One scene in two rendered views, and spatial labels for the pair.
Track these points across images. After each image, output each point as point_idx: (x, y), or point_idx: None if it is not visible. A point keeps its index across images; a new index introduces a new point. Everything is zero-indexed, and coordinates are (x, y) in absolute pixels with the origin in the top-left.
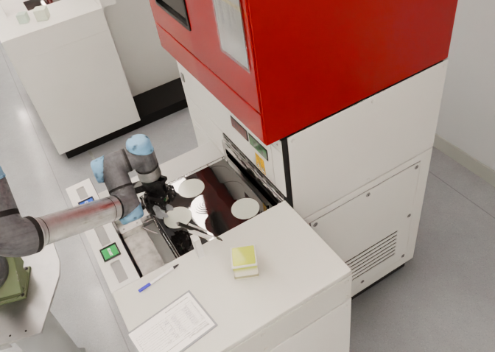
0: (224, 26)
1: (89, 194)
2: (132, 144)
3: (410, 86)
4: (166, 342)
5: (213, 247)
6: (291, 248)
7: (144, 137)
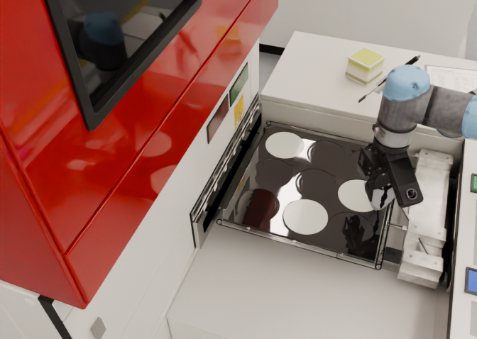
0: None
1: (467, 304)
2: (421, 71)
3: None
4: (476, 80)
5: (370, 108)
6: (311, 64)
7: (396, 70)
